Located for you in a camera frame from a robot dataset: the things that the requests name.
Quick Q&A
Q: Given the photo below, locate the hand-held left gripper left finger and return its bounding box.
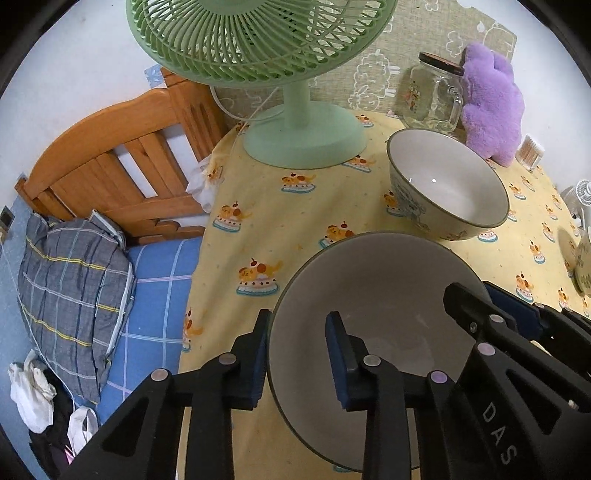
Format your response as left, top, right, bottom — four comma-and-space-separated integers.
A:
58, 308, 273, 480

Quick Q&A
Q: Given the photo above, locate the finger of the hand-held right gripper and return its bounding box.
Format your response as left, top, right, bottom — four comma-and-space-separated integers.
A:
442, 281, 519, 359
484, 281, 591, 352

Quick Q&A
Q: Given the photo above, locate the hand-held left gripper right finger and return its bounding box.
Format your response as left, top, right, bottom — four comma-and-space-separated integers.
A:
325, 311, 462, 480

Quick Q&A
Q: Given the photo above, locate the small beige floral bowl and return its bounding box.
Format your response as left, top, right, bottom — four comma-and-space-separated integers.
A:
386, 128, 510, 241
268, 231, 490, 474

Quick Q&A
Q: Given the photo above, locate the blue plaid bedsheet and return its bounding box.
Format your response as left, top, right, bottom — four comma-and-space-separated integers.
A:
95, 235, 204, 425

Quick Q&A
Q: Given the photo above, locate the white standing fan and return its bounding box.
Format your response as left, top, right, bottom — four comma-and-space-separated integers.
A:
561, 181, 591, 232

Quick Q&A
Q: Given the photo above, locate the yellow printed tablecloth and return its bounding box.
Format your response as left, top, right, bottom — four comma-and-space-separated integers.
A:
178, 111, 591, 480

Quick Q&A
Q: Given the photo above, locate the cotton swab container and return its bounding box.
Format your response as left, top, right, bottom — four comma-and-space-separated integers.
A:
516, 135, 546, 169

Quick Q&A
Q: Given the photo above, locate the white crumpled cloth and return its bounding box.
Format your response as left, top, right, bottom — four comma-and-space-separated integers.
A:
185, 156, 223, 213

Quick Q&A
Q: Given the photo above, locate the purple plush toy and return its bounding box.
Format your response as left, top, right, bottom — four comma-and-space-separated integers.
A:
459, 42, 526, 167

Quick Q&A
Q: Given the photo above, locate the glass jar with dark lid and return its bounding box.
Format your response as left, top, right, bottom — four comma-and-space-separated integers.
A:
402, 52, 466, 136

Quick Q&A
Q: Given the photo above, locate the grey plaid pillow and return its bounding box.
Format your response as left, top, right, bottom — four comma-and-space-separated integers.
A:
17, 210, 137, 404

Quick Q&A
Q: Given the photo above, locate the black clothing pile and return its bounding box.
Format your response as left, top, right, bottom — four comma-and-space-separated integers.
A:
30, 369, 75, 478

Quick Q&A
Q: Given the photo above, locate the green desk fan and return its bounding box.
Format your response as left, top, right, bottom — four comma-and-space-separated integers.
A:
126, 0, 399, 169

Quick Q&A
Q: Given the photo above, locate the wooden bed headboard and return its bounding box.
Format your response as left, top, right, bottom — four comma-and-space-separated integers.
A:
14, 68, 229, 245

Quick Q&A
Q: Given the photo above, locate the grey-green printed board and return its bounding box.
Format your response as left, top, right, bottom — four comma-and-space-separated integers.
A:
212, 0, 518, 121

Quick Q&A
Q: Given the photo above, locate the white fan cable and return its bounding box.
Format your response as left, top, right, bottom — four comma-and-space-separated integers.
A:
209, 83, 283, 153

